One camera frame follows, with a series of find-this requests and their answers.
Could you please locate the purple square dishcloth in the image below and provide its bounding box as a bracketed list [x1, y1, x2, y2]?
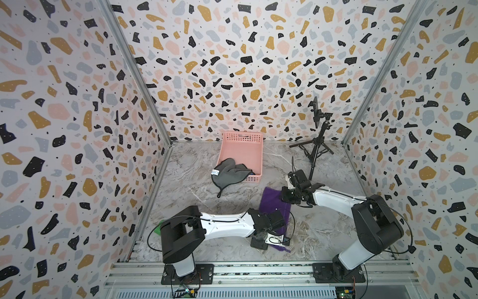
[259, 187, 291, 253]

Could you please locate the grey and blue dishcloth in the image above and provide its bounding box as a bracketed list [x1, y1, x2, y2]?
[211, 158, 255, 198]

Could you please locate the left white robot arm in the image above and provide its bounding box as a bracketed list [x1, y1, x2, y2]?
[159, 206, 286, 278]

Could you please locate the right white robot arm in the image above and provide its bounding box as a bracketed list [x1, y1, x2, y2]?
[281, 170, 404, 271]

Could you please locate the black tripod with phone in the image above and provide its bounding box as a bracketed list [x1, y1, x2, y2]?
[290, 97, 334, 181]

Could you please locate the pink plastic basket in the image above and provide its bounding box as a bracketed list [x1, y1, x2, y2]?
[217, 131, 264, 183]

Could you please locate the left green circuit board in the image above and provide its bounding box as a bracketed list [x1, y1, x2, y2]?
[174, 287, 198, 299]

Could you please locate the green circuit board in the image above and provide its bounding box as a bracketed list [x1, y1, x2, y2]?
[174, 287, 198, 299]
[336, 287, 356, 299]

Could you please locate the right green circuit board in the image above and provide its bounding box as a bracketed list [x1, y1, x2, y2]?
[336, 287, 356, 299]

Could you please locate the green plastic block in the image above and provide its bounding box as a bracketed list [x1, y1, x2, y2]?
[154, 220, 164, 236]

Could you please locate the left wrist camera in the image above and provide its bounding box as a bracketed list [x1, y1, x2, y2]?
[265, 234, 290, 247]

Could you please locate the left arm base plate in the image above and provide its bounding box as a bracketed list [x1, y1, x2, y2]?
[161, 264, 215, 285]

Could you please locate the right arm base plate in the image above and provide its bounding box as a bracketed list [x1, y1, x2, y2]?
[312, 262, 366, 284]

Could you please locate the aluminium mounting rail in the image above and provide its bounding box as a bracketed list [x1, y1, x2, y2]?
[105, 260, 426, 299]

